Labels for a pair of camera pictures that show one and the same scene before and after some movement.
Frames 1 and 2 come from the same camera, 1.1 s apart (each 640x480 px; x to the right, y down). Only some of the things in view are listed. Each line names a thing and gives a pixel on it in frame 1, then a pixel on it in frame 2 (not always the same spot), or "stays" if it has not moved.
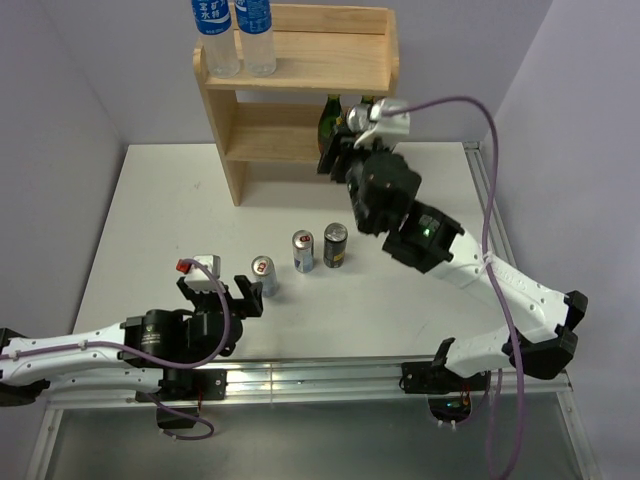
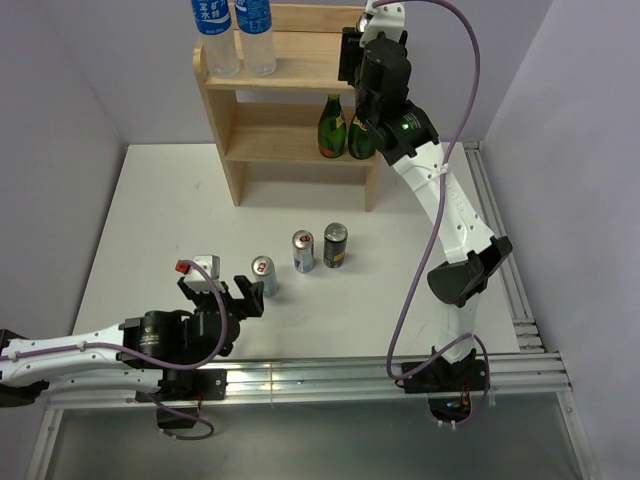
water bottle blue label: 212,19 stays
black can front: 357,117 → 362,21
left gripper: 249,304 stays
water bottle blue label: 254,22 stays
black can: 335,245 stays
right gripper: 341,145 → 350,52
